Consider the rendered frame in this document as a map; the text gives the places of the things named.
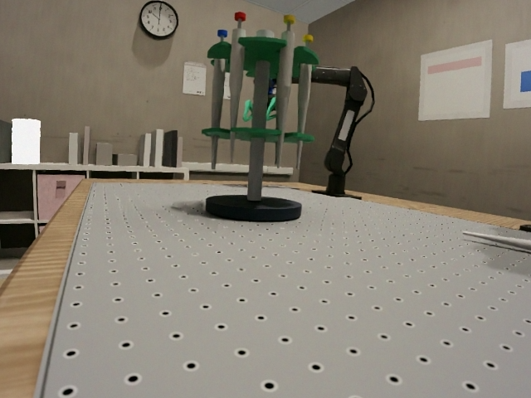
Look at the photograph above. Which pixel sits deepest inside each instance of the grey pipette with red button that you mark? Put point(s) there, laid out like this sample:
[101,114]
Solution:
[236,72]

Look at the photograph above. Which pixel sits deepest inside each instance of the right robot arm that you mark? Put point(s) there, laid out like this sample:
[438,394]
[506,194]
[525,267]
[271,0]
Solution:
[355,98]

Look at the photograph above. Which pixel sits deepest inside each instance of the grey pipette with blue button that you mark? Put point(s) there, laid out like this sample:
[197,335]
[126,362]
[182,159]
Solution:
[217,97]

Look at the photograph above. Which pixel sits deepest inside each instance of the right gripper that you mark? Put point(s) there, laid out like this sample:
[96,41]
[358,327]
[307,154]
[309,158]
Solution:
[270,106]

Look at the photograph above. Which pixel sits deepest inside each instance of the grey pipette with yellow button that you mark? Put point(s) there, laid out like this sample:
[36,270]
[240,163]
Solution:
[284,80]
[303,97]
[524,244]

